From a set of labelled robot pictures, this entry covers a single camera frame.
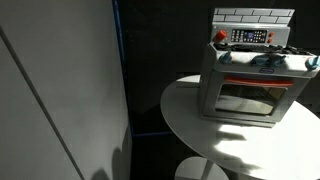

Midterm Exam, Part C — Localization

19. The white table pedestal base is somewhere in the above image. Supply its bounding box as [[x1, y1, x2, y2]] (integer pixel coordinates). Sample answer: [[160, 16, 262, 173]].
[[174, 156, 231, 180]]

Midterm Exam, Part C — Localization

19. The black stove burner grate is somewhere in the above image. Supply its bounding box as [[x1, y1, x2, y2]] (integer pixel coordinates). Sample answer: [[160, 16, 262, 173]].
[[212, 42, 313, 56]]

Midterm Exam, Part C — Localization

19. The large orange stove knob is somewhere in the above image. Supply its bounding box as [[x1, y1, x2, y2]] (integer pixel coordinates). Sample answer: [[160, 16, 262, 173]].
[[213, 29, 229, 44]]

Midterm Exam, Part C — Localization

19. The orange oven door handle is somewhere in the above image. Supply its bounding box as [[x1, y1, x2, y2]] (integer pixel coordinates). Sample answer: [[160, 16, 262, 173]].
[[223, 76, 296, 89]]

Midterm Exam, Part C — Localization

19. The blue stove knob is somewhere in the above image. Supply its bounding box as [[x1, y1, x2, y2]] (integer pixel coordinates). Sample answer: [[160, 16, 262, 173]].
[[218, 50, 234, 65], [253, 55, 271, 67], [305, 55, 320, 71], [270, 55, 288, 68]]

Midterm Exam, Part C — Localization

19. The blue edge tape strip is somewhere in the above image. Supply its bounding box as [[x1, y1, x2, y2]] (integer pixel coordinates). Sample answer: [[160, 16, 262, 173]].
[[111, 0, 175, 139]]

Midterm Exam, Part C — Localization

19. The black stove control panel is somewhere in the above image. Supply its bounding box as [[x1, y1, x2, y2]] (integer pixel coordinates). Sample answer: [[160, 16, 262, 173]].
[[230, 28, 269, 44]]

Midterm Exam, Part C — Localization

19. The grey toy stove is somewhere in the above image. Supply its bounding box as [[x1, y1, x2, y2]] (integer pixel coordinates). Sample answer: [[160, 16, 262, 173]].
[[198, 7, 320, 129]]

